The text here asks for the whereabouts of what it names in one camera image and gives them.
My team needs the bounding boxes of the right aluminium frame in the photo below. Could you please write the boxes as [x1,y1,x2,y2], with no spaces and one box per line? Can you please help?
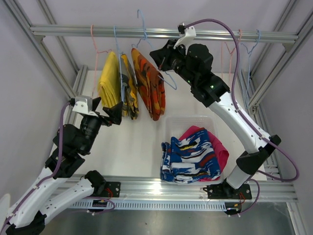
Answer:
[236,0,313,177]

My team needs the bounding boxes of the white plastic basket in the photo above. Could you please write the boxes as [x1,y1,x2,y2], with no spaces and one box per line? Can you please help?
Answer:
[165,116,224,185]

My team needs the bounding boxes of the pink trousers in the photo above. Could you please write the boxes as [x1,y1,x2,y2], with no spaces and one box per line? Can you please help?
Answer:
[179,125,229,183]

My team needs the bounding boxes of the blue hanger with camo trousers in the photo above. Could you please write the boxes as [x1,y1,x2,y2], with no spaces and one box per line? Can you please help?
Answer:
[113,25,126,103]

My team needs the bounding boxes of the grey yellow camouflage trousers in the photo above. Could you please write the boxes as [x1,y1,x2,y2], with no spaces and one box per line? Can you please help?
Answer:
[120,54,139,120]

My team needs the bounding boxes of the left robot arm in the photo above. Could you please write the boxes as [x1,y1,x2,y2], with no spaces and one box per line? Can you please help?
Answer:
[2,96,123,235]

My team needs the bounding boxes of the left aluminium frame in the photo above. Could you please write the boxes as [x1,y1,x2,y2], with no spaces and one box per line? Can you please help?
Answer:
[1,0,89,98]

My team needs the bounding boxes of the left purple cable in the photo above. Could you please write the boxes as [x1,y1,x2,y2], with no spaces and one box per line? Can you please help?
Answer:
[0,102,74,235]

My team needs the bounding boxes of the aluminium hanging rail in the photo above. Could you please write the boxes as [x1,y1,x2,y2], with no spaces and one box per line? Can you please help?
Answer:
[30,24,299,45]

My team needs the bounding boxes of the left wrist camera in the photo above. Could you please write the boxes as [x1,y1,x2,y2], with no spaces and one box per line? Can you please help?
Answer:
[72,95,97,117]

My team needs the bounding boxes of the blue hanger with orange trousers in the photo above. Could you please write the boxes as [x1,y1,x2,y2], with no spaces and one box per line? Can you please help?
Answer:
[131,9,177,90]

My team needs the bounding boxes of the aluminium frame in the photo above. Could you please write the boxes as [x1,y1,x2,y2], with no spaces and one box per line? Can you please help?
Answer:
[1,0,89,98]
[236,0,313,177]

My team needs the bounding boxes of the blue white patterned trousers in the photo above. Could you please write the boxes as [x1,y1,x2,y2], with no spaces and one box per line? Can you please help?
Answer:
[160,128,221,184]

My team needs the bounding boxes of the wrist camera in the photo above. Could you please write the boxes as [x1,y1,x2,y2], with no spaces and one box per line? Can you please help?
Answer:
[173,23,196,49]
[72,95,97,117]

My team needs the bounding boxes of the pink wire hanger far left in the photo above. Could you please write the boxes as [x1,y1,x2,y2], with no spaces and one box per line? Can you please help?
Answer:
[90,24,112,97]

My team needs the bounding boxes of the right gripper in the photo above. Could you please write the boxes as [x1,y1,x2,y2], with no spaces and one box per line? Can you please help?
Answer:
[149,39,197,87]

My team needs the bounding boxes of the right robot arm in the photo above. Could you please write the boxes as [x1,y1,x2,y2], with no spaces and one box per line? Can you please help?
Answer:
[150,40,281,198]

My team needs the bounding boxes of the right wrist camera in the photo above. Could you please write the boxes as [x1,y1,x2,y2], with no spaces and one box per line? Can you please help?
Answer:
[173,23,196,49]

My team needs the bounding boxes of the white slotted cable duct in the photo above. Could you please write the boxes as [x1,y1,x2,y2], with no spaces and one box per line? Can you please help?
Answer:
[70,199,226,212]

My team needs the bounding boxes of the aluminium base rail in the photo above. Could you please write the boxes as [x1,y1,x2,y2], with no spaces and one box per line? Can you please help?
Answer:
[31,174,298,202]

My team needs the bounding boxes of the orange brown camouflage trousers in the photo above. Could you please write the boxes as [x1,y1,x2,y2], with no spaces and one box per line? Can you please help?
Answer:
[131,48,166,121]

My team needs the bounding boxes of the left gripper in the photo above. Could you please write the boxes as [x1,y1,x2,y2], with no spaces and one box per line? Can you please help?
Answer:
[81,97,123,154]

